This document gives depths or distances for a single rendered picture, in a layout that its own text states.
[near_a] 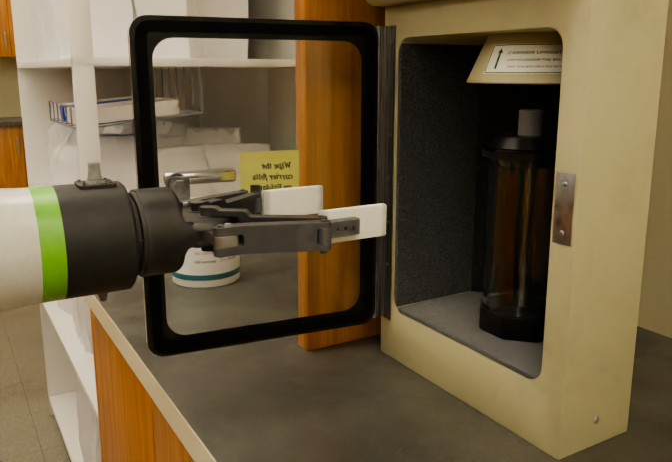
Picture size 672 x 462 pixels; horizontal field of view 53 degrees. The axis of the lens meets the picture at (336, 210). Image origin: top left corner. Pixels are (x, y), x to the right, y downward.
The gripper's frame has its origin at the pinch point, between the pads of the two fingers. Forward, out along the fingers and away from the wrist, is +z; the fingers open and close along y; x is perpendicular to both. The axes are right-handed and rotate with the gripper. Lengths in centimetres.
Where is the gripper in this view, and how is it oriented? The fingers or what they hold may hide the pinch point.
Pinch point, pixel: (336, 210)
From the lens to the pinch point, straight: 66.7
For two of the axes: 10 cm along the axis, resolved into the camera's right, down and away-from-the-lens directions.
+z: 8.6, -1.0, 5.0
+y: -5.1, -1.7, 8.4
